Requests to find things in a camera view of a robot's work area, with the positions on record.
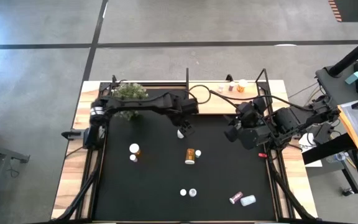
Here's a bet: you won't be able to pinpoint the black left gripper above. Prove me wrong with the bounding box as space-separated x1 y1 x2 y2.
168 111 196 138

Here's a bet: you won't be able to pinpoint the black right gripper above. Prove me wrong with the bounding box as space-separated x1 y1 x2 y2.
223 114 275 149

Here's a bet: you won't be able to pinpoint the pink glitter bottle white cap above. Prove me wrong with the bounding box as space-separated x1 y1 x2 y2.
229 191 244 205

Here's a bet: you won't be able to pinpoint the black table mat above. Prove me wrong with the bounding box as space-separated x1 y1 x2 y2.
93 88 276 222

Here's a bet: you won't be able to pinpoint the green plant in black pot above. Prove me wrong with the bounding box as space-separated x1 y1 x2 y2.
112 82 149 121

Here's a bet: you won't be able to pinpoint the translucent white bottle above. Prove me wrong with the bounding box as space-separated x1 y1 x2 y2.
240 194 257 207

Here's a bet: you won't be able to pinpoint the white paper sheet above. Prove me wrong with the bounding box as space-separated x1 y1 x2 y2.
298 132 323 168

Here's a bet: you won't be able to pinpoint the clear water bottle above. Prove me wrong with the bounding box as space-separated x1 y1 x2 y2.
326 151 348 164

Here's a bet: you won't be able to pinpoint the grey side table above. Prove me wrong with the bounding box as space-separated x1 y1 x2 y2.
315 52 358 108

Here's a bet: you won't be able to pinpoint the teal block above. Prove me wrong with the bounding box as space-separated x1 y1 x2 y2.
345 71 358 85

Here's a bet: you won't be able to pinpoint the black pole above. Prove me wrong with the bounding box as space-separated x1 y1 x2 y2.
328 30 358 77

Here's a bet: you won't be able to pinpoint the black floor mat orange stripes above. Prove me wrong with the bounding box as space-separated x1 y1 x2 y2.
328 0 358 23

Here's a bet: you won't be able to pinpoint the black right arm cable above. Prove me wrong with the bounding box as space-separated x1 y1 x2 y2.
209 89 312 111

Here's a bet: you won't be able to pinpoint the black aluminium rig frame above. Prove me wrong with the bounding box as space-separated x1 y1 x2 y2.
50 74 319 224

